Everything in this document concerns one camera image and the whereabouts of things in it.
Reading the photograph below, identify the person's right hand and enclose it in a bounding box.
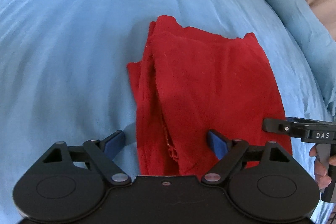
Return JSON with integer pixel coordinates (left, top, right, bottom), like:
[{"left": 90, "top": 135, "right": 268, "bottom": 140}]
[{"left": 309, "top": 145, "right": 332, "bottom": 189}]

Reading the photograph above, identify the blue rolled duvet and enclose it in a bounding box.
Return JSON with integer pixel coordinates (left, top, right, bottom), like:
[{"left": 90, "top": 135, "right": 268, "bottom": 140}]
[{"left": 266, "top": 0, "right": 335, "bottom": 116}]

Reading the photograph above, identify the red long-sleeve sweater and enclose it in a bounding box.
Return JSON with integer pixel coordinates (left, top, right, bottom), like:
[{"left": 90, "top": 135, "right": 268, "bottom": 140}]
[{"left": 127, "top": 15, "right": 292, "bottom": 176}]

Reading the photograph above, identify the blue bed sheet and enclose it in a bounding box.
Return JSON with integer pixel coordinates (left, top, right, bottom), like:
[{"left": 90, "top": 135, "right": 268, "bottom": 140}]
[{"left": 0, "top": 0, "right": 334, "bottom": 224}]

